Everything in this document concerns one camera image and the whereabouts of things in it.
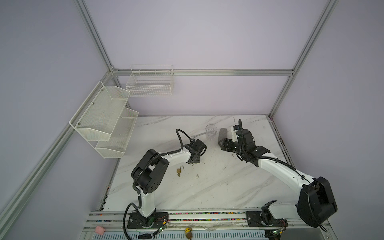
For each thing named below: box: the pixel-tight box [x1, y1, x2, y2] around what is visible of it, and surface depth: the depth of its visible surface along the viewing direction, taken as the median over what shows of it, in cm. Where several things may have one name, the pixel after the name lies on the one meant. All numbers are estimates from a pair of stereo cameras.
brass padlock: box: [176, 165, 184, 178], surface depth 92 cm
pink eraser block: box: [95, 225, 106, 235], surface depth 71 cm
